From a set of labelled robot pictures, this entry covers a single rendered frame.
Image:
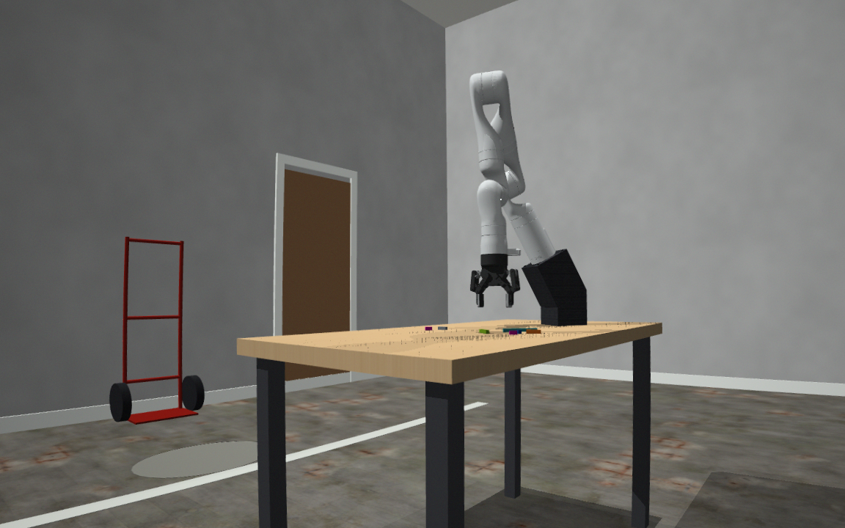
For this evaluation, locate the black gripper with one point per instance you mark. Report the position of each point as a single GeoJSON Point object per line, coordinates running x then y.
{"type": "Point", "coordinates": [493, 273]}

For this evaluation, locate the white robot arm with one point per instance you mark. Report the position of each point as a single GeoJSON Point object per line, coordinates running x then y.
{"type": "Point", "coordinates": [499, 186]}

